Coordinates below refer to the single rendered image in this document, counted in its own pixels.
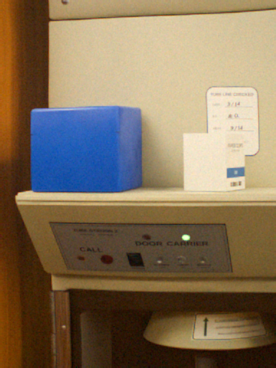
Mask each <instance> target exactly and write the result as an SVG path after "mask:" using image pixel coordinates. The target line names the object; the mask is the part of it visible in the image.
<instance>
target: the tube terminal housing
mask: <svg viewBox="0 0 276 368"><path fill-rule="evenodd" d="M49 62H50V69H49V96H48V102H49V108H70V107H76V106H127V107H134V108H140V109H141V117H142V186H141V188H184V139H183V134H193V133H207V126H206V86H258V96H259V137H260V156H244V187H276V10H264V11H246V12H242V13H225V14H192V15H176V16H158V17H126V18H108V19H77V20H60V21H59V22H50V30H49ZM71 288H79V289H99V290H132V291H159V292H176V291H186V292H209V291H212V292H264V293H276V277H116V276H113V275H77V274H52V290H67V289H71Z"/></svg>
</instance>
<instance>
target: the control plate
mask: <svg viewBox="0 0 276 368"><path fill-rule="evenodd" d="M49 223H50V227H51V229H52V232H53V235H54V237H55V238H56V241H57V244H58V247H59V249H60V252H61V255H62V257H63V258H64V261H65V264H66V267H67V268H68V270H80V271H105V272H139V273H141V272H173V273H197V272H207V273H225V272H233V271H232V267H231V255H230V250H229V243H228V238H227V233H226V225H225V224H94V223H71V222H49ZM143 234H149V235H150V236H151V237H152V238H151V239H150V240H145V239H143V238H142V235H143ZM184 234H189V235H190V237H191V239H190V240H188V241H186V240H182V239H181V236H182V235H184ZM127 252H140V253H141V256H142V261H143V263H144V266H130V263H129V260H128V257H127ZM105 254H107V255H110V256H111V257H112V258H113V262H112V263H111V264H104V263H103V262H102V261H101V256H102V255H105ZM78 255H83V256H84V257H86V260H85V261H80V260H78V259H77V256H78ZM159 256H161V257H163V259H164V261H162V262H161V263H159V262H158V261H157V259H156V258H157V257H159ZM180 256H182V257H185V261H183V263H182V264H181V263H180V261H179V260H178V257H180ZM199 257H207V260H208V261H205V262H204V263H201V261H200V260H199Z"/></svg>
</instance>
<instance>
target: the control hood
mask: <svg viewBox="0 0 276 368"><path fill-rule="evenodd" d="M16 203H17V206H18V209H19V211H20V213H21V216H22V219H23V222H24V224H25V226H26V228H27V230H28V232H29V235H30V237H31V240H32V243H33V245H34V248H35V250H36V252H37V254H38V255H39V258H40V261H41V263H42V266H43V268H44V270H45V271H46V272H49V273H50V274H77V275H113V276H116V277H276V187H244V189H243V190H233V191H227V192H216V191H184V188H135V189H131V190H125V191H122V192H118V193H35V192H32V191H27V192H23V193H18V195H16ZM49 222H71V223H94V224H225V225H226V233H227V238H228V243H229V250H230V255H231V267H232V271H233V272H225V273H207V272H197V273H173V272H141V273H139V272H105V271H80V270H68V268H67V267H66V264H65V261H64V258H63V257H62V255H61V252H60V249H59V247H58V243H57V241H56V238H55V237H54V235H53V232H52V229H51V227H50V223H49Z"/></svg>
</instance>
